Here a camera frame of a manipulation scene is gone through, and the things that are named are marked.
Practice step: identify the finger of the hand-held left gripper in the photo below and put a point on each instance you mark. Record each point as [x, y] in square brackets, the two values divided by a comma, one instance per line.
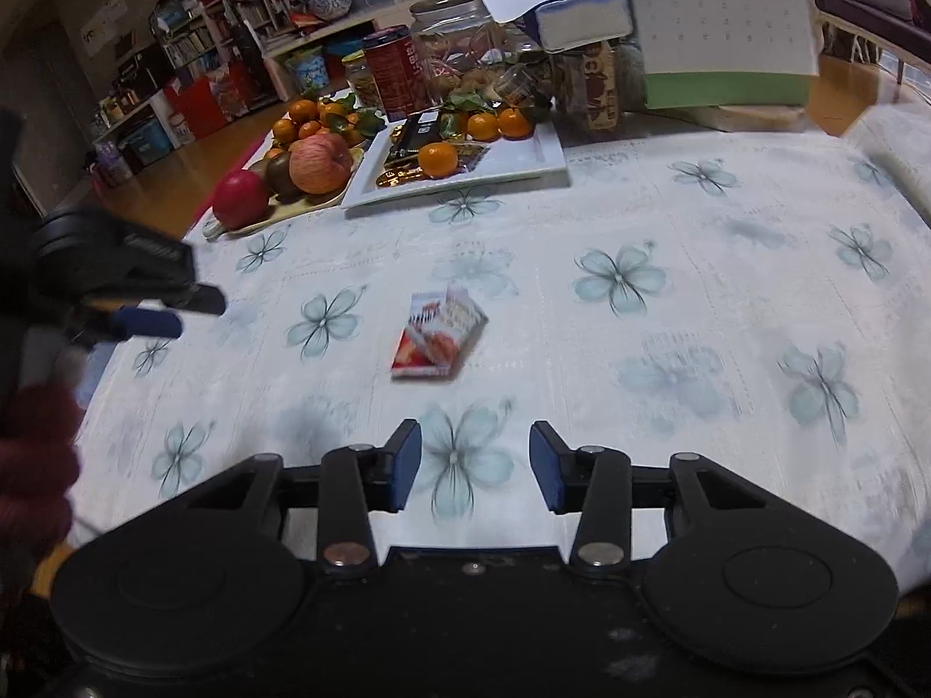
[204, 299]
[149, 322]

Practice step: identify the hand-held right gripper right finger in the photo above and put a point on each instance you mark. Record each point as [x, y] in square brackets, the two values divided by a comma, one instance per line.
[545, 465]

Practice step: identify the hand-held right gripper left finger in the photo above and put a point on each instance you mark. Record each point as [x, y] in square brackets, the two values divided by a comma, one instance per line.
[406, 465]

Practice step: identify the red snack packet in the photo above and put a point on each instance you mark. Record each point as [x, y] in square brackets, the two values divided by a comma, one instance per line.
[436, 338]

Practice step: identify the person's left forearm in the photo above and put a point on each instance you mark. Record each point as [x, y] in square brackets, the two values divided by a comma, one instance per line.
[33, 465]

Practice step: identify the red apple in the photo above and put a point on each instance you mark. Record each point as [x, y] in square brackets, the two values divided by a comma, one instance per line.
[240, 200]

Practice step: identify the blue storage box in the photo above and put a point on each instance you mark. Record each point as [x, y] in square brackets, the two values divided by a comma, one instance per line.
[149, 142]

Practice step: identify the wooden serving board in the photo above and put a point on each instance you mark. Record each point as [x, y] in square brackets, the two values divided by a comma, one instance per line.
[305, 207]

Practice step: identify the dark brown fruit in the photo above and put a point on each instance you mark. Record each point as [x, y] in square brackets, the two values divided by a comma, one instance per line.
[280, 178]

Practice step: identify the pink yellow apple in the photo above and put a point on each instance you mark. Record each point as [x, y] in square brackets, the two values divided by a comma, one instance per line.
[320, 163]

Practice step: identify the red box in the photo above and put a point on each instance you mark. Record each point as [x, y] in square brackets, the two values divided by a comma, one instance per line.
[193, 102]

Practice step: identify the pile of leafy tangerines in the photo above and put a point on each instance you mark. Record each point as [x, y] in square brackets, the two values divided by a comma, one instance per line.
[302, 113]

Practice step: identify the bookshelf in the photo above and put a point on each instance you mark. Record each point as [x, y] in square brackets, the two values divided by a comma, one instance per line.
[196, 43]

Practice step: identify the blue floral pot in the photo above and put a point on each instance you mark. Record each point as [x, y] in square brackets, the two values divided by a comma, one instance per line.
[305, 71]

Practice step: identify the small jar with yellow lid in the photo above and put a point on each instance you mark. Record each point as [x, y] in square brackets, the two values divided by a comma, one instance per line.
[361, 83]

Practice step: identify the black snack packet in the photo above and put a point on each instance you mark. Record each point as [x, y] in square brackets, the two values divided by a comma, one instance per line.
[418, 132]

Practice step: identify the orange tangerine fruit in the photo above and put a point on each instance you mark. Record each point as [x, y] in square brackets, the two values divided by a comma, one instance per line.
[438, 158]
[482, 125]
[515, 123]

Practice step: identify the red metal can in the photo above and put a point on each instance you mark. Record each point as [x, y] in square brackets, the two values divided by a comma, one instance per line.
[396, 73]

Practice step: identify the white rectangular plate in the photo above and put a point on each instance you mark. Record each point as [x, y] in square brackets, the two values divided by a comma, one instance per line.
[524, 160]

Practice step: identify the large clear glass jar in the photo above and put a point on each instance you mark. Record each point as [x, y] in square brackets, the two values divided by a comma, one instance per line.
[454, 43]

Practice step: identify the blue white tissue box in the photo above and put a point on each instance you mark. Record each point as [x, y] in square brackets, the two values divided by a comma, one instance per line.
[582, 14]

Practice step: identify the desk calendar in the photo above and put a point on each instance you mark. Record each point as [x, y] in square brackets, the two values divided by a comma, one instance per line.
[720, 22]

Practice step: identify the white framed purple sofa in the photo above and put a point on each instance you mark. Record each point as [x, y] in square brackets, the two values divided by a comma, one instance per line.
[836, 14]

